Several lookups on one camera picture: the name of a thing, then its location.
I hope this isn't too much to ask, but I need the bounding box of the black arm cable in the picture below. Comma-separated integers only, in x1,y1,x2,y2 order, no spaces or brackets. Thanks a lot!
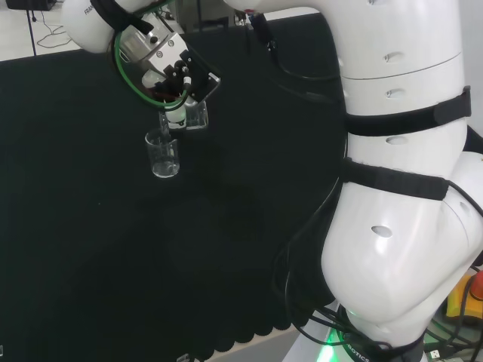
246,12,349,106

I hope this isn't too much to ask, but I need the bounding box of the clear graduated glass beaker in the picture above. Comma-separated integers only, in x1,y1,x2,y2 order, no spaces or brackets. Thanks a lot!
144,127,182,179

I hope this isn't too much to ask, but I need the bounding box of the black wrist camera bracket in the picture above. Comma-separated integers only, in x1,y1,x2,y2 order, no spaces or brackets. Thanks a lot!
164,48,222,105

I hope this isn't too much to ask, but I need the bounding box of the black box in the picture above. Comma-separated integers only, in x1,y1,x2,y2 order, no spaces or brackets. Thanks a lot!
5,0,57,12

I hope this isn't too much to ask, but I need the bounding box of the black base cable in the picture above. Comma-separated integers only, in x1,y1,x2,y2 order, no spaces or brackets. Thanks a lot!
272,176,397,355

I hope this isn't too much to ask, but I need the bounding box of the green cable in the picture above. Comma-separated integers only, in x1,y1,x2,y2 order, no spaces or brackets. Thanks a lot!
112,26,190,112

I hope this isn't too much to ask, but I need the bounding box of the yellow stop button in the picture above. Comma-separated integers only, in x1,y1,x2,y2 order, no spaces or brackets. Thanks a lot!
444,270,483,326

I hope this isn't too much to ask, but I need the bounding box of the black bench cloth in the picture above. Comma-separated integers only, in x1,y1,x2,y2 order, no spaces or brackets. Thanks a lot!
0,17,352,362

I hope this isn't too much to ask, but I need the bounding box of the black stand pole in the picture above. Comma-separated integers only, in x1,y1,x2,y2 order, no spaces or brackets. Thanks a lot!
26,8,39,57

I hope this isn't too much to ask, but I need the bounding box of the clear glass beaker with water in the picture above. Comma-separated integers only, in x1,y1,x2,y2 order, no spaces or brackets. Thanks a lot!
157,100,211,139

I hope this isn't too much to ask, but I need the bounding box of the thin floor cable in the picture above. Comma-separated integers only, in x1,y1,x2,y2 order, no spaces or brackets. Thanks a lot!
35,10,76,49

